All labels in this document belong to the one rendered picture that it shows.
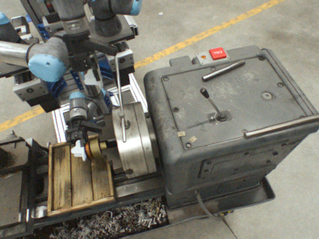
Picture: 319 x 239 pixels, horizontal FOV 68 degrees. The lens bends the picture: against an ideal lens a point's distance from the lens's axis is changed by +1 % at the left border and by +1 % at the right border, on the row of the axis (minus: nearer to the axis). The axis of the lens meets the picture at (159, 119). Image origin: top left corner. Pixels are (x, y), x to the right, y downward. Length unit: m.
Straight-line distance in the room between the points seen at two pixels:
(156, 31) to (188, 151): 2.64
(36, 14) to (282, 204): 2.14
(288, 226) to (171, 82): 1.57
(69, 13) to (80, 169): 0.76
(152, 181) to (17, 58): 0.78
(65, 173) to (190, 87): 0.75
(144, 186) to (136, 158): 0.30
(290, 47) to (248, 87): 2.36
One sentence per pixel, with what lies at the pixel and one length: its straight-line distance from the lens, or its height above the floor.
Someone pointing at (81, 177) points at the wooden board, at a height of 0.89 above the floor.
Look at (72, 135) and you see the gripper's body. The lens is 1.09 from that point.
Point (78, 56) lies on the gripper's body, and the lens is 0.82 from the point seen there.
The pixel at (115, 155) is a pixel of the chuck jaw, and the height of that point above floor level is 1.11.
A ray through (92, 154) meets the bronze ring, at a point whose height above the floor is 1.10.
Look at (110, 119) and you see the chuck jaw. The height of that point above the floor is 1.18.
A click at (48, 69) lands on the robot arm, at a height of 1.39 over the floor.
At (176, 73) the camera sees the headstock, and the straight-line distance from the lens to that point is 1.01.
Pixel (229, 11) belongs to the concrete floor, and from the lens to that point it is 3.72.
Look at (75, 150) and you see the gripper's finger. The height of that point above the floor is 1.10.
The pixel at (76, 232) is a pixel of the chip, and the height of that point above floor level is 0.54.
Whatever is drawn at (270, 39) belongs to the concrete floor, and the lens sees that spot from 3.37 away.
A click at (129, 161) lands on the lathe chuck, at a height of 1.16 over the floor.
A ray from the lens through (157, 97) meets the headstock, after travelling 0.93.
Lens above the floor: 1.98
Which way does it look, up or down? 57 degrees down
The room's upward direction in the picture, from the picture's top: 5 degrees counter-clockwise
